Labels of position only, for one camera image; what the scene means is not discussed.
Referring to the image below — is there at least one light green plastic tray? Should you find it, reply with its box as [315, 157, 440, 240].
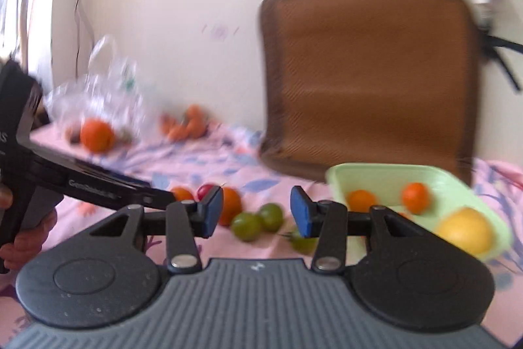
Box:
[326, 163, 513, 262]

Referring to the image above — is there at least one red round fruit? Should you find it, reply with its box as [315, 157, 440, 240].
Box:
[197, 183, 217, 202]

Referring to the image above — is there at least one orange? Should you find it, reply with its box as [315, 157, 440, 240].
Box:
[218, 187, 243, 227]
[79, 119, 116, 154]

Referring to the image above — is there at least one person's left hand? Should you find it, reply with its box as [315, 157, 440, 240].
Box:
[0, 186, 59, 272]

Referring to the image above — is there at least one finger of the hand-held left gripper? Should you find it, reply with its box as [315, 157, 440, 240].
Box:
[25, 142, 177, 211]

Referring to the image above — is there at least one yellow round fruit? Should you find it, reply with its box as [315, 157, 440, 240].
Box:
[435, 208, 495, 257]

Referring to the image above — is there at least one clear plastic bag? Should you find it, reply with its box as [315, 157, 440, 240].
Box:
[44, 34, 158, 156]

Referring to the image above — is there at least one green round fruit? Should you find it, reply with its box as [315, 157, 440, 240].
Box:
[258, 203, 284, 232]
[231, 212, 264, 242]
[281, 228, 321, 256]

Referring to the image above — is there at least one brown chair backrest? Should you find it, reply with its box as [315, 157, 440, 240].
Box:
[258, 0, 482, 186]

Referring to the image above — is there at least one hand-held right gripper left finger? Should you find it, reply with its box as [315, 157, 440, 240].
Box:
[88, 186, 224, 274]

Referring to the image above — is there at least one pink floral bedsheet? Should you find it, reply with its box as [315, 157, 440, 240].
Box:
[0, 119, 523, 349]

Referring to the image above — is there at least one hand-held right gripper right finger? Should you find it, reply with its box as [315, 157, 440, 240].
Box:
[290, 186, 434, 274]

